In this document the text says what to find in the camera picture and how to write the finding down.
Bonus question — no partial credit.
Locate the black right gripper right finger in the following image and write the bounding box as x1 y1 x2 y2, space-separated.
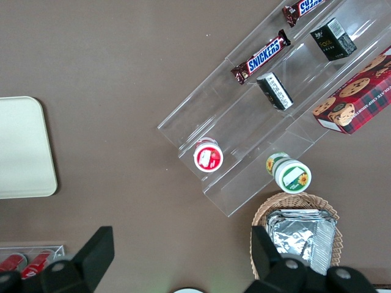
246 225 316 293

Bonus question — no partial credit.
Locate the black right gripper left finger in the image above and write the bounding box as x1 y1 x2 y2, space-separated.
39 225 115 293

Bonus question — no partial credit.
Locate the light tan wicker basket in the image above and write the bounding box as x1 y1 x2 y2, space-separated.
250 192 345 280

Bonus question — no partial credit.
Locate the beige plastic serving tray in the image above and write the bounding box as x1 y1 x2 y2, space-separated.
0 96 59 200

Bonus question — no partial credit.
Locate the clear acrylic bottle rack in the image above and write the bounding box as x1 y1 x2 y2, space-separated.
0 243 67 277

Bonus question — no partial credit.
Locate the stack of foil containers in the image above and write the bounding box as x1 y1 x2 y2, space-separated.
265 209 338 277

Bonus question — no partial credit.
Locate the red cola bottle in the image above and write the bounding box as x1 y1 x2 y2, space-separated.
20 249 57 280
0 252 29 274

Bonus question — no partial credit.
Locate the green lid yogurt cup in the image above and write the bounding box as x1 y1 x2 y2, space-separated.
265 151 313 195

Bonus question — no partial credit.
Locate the red lid yogurt cup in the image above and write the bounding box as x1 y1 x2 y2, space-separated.
192 137 224 173

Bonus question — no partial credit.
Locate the clear acrylic tiered stand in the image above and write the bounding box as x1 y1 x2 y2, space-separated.
157 0 391 218

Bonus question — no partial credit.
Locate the small black carton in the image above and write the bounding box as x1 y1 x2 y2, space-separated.
255 72 295 111
309 17 359 62

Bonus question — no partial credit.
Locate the red plaid cookie box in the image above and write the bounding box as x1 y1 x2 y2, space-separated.
311 45 391 136

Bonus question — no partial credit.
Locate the Snickers chocolate bar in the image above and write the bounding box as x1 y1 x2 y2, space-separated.
281 0 326 28
230 29 291 86

